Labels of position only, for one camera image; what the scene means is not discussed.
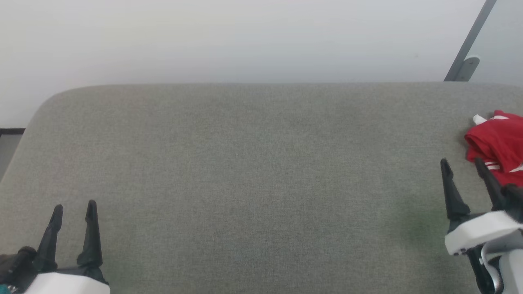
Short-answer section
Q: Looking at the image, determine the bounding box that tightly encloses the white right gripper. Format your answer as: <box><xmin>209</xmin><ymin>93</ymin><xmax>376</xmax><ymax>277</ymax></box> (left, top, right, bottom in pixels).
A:
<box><xmin>440</xmin><ymin>158</ymin><xmax>523</xmax><ymax>256</ymax></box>

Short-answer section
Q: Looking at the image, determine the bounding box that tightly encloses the grey metal post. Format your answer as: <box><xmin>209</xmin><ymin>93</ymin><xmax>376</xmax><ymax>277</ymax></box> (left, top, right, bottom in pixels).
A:
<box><xmin>444</xmin><ymin>0</ymin><xmax>498</xmax><ymax>82</ymax></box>

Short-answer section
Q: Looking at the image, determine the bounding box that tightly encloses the red garment with white trim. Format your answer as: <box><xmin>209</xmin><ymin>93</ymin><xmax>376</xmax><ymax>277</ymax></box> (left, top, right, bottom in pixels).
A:
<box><xmin>464</xmin><ymin>110</ymin><xmax>523</xmax><ymax>187</ymax></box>

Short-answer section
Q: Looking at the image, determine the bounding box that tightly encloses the grey fabric sofa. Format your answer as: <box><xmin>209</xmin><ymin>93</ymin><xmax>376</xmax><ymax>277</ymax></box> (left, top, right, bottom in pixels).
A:
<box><xmin>0</xmin><ymin>83</ymin><xmax>523</xmax><ymax>294</ymax></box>

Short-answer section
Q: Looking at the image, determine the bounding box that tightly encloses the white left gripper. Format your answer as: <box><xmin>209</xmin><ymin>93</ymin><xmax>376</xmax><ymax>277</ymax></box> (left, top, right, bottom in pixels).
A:
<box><xmin>22</xmin><ymin>200</ymin><xmax>111</xmax><ymax>294</ymax></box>

